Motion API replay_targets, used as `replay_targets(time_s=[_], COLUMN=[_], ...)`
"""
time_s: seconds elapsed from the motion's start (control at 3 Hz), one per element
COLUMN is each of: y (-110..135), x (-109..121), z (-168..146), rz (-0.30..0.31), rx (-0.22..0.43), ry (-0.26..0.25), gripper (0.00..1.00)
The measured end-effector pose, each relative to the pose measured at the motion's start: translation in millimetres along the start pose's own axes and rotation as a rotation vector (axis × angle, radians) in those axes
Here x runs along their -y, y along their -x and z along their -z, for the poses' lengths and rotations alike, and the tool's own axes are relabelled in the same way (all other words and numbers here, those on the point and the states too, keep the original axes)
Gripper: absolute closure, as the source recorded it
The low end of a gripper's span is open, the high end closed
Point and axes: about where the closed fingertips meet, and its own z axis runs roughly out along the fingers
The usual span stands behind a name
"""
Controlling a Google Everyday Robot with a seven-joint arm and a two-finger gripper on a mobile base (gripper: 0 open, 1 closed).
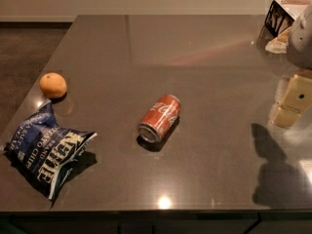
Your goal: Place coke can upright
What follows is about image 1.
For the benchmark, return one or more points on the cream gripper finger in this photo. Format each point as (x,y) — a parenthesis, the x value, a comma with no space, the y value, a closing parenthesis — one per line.
(284,118)
(298,95)

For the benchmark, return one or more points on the red coke can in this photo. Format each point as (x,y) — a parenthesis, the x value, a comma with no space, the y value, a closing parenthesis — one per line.
(155,124)

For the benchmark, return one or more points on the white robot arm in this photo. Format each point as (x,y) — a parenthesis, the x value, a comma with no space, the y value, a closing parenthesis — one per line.
(299,51)

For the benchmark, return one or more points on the orange fruit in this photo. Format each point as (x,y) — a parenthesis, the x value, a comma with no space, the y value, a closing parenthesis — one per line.
(53,85)

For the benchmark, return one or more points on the blue potato chips bag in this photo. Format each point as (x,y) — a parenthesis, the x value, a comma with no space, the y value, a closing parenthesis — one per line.
(46,152)

